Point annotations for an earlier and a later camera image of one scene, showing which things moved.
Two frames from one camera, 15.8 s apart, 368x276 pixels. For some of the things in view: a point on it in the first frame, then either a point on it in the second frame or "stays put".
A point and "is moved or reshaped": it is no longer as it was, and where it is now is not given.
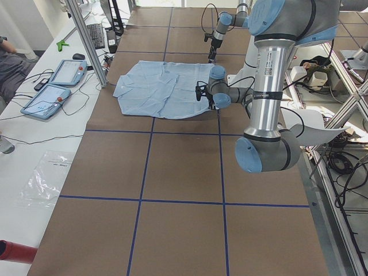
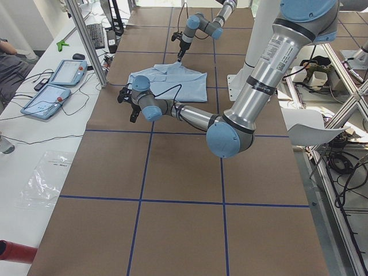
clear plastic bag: (44, 183) stays put
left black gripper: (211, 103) to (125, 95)
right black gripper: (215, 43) to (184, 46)
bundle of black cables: (348, 167) stays put
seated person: (14, 66) stays put
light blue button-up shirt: (164, 89) is moved or reshaped
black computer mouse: (78, 56) stays put
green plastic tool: (60, 43) stays put
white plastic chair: (308, 126) stays put
